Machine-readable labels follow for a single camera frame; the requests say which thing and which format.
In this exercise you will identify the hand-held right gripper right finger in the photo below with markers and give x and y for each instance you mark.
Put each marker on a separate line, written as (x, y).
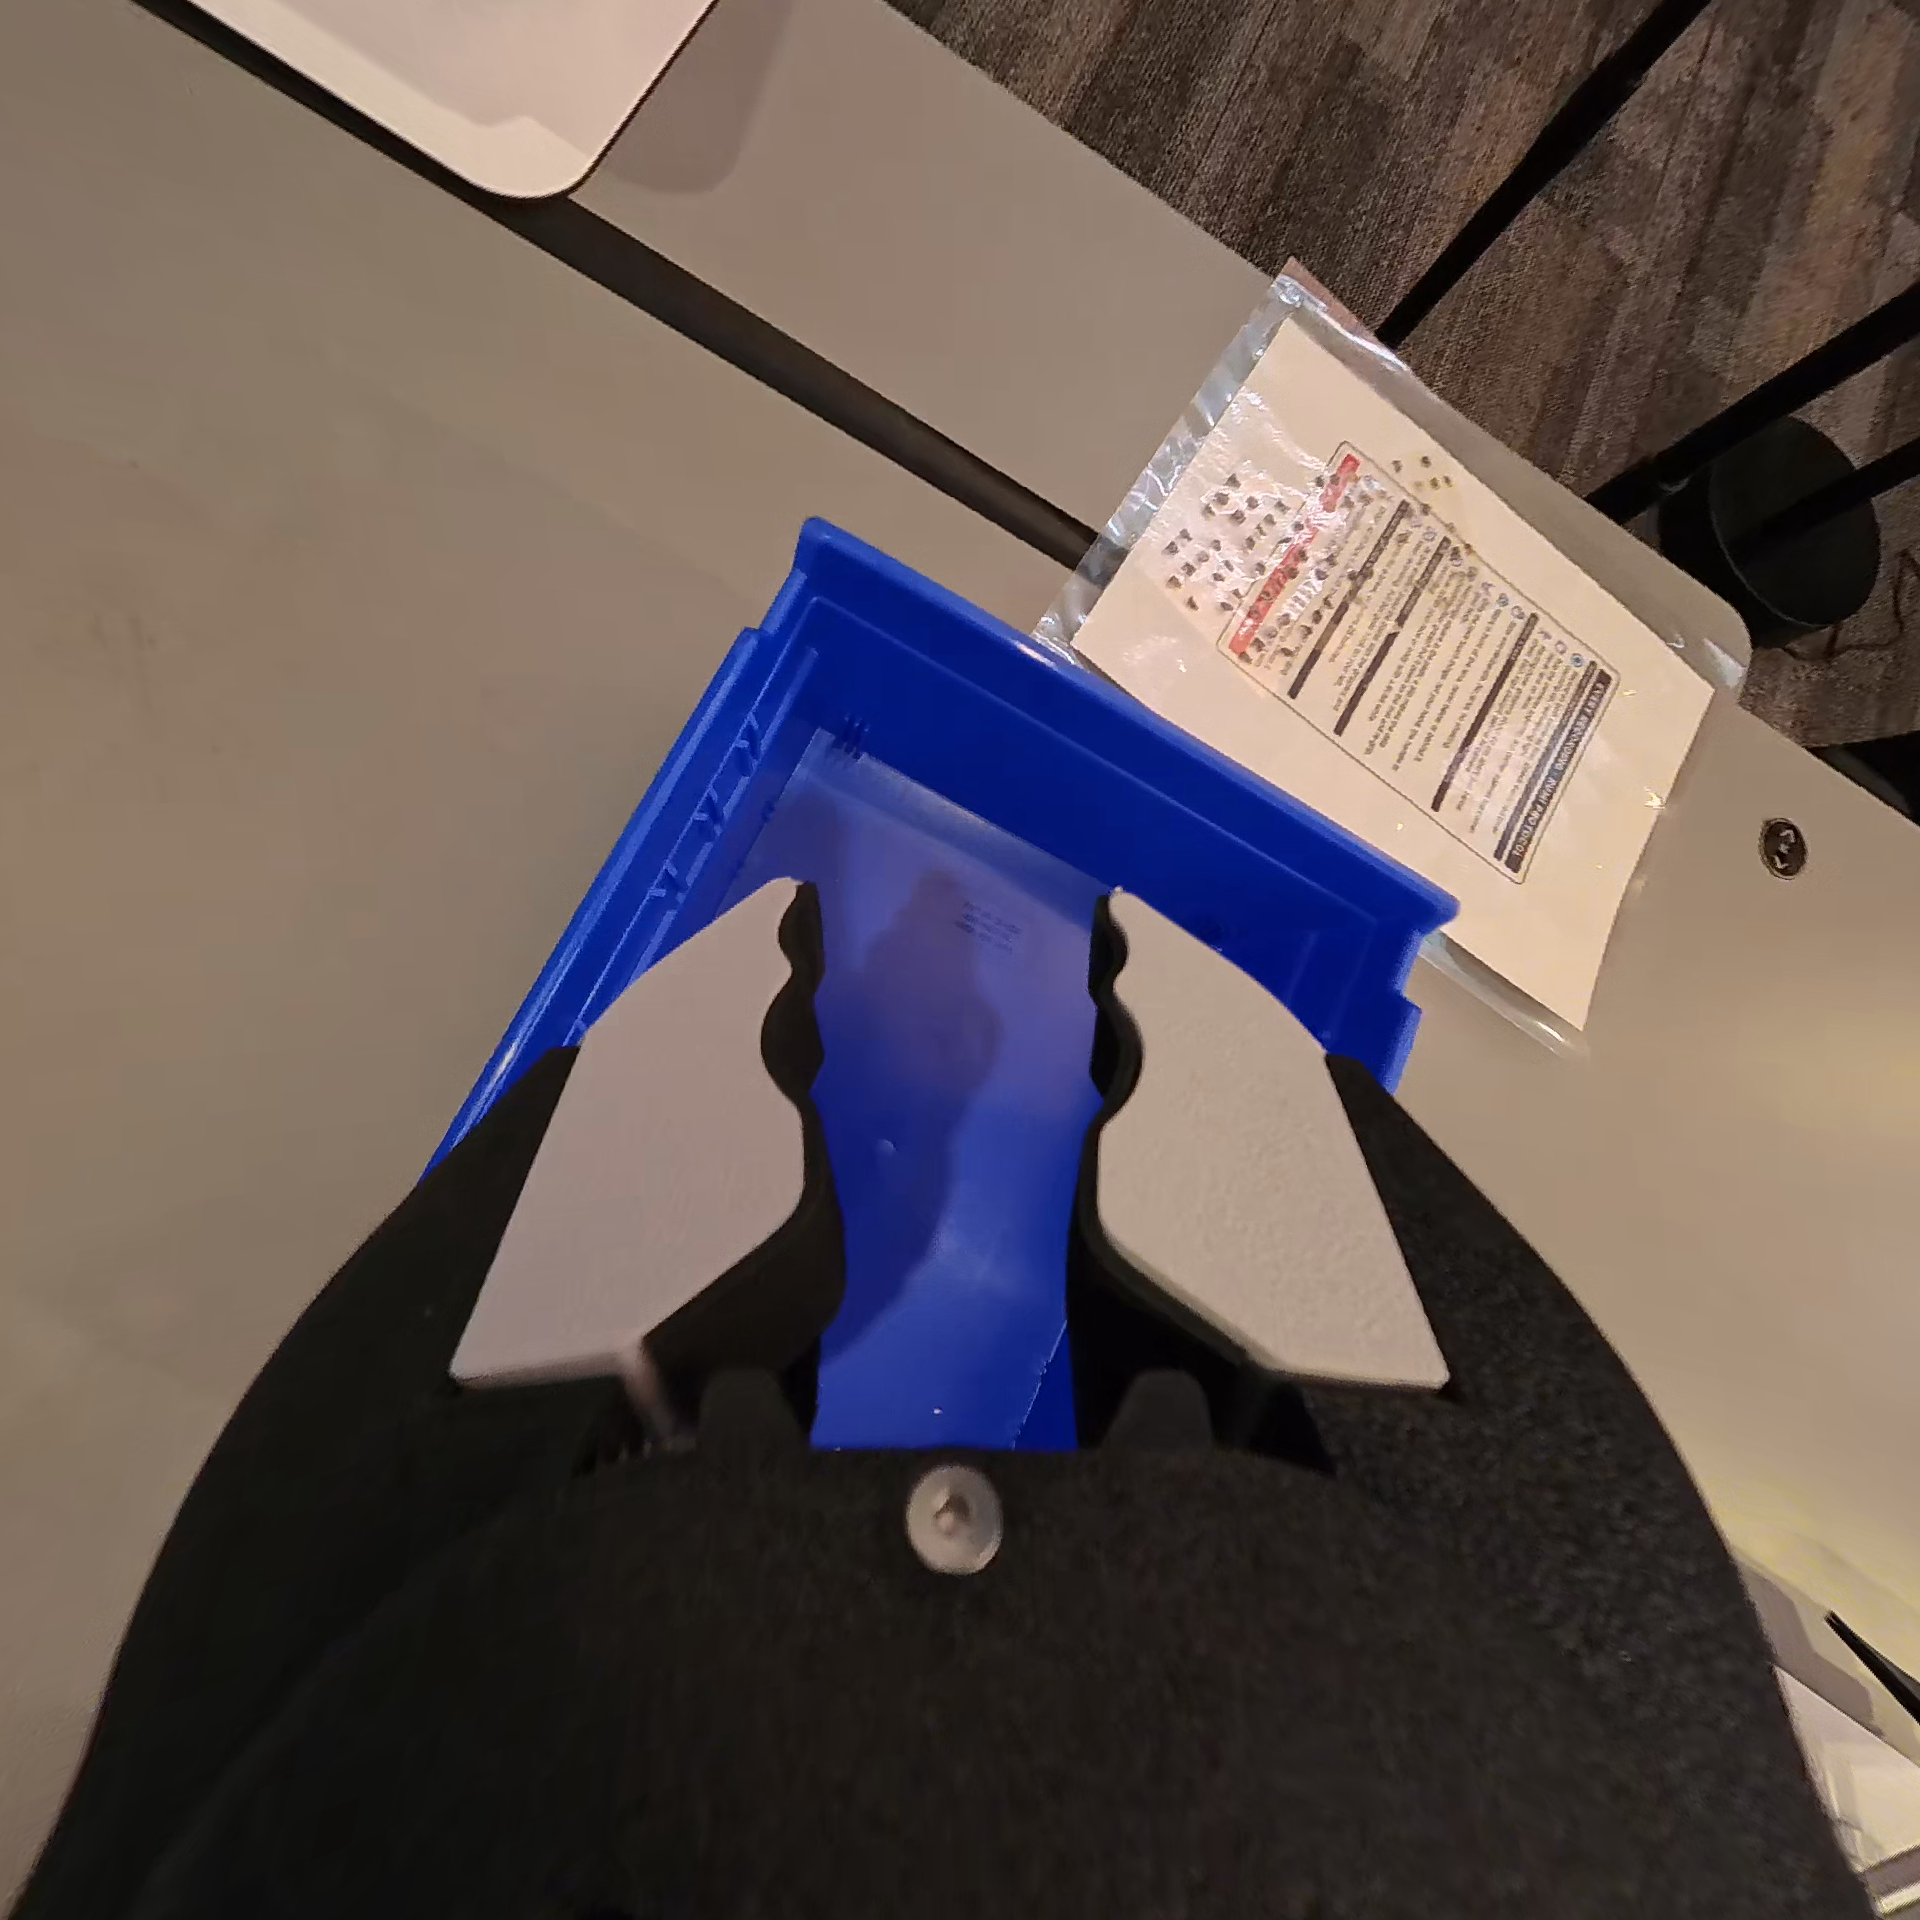
(1243, 1171)

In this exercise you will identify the blue plastic bin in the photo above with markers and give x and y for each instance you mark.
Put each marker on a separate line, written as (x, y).
(944, 1202)

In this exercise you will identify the plastic bag with printed card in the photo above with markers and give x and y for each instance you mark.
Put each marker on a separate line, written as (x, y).
(1500, 706)

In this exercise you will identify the metal table screw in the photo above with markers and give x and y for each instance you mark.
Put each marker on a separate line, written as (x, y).
(1782, 848)

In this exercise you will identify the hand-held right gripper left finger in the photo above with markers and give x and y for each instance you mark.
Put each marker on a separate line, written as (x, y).
(646, 1186)

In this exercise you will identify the black chair frame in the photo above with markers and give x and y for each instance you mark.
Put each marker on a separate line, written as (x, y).
(1778, 525)

